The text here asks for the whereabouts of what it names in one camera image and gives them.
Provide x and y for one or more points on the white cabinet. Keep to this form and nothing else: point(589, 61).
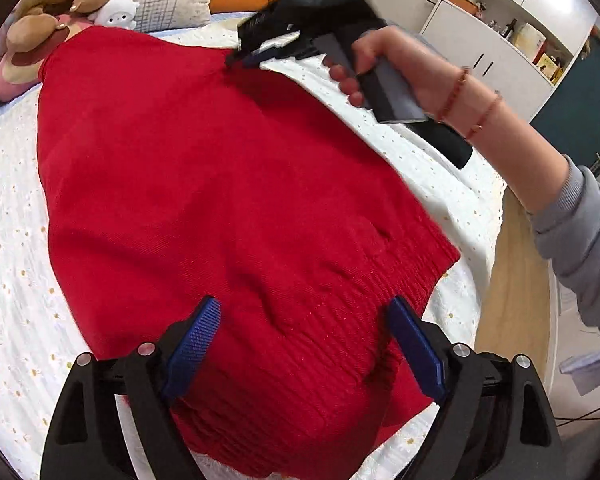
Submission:
point(460, 35)

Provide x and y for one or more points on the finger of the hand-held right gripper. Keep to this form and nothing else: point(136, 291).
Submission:
point(252, 59)
point(292, 47)

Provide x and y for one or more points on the small white plush toy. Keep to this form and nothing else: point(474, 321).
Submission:
point(117, 12)

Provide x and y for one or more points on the dark teal door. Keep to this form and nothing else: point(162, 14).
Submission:
point(580, 110)

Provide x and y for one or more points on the person's right hand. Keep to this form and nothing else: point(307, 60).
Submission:
point(405, 60)

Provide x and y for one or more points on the dark glass bottle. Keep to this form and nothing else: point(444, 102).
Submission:
point(509, 30)

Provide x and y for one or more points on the white eyelet blanket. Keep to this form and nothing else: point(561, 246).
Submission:
point(15, 260)

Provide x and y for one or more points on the red knit sweater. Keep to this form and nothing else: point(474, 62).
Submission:
point(205, 185)

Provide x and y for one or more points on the person's right forearm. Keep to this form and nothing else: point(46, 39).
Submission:
point(530, 160)

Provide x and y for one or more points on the orange storage box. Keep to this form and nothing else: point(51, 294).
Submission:
point(462, 2)

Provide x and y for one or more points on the pink round plush cushion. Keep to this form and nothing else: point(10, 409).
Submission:
point(17, 72)

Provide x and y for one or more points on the light blue paper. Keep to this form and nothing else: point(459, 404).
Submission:
point(587, 370)

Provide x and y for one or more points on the yellow box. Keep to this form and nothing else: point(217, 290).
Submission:
point(549, 67)

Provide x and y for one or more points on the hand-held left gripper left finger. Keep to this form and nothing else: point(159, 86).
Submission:
point(192, 345)

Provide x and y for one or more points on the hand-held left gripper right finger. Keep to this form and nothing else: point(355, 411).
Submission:
point(417, 350)

